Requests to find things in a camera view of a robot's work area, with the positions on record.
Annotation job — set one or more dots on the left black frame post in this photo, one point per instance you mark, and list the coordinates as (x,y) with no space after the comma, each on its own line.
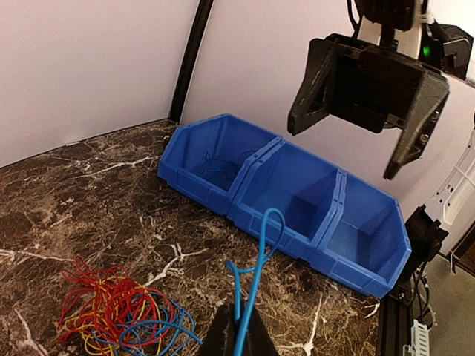
(189,59)

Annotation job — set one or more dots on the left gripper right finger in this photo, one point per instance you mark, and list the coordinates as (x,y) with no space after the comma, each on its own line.
(258,342)

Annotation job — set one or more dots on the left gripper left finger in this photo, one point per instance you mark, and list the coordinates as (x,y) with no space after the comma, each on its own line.
(220,338)

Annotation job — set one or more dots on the black front rail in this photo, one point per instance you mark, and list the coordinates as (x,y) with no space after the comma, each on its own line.
(395,319)

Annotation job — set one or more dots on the white slotted cable duct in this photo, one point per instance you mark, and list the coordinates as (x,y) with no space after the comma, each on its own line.
(419,341)

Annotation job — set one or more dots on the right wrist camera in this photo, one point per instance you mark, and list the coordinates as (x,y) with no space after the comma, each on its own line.
(379,20)

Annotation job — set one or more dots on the blue plastic divided bin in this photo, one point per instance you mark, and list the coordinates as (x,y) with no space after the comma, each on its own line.
(307,207)

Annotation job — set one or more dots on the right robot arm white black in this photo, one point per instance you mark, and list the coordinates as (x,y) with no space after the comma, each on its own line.
(439,48)

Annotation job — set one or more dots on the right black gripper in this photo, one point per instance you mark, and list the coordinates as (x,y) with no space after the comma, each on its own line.
(370,88)

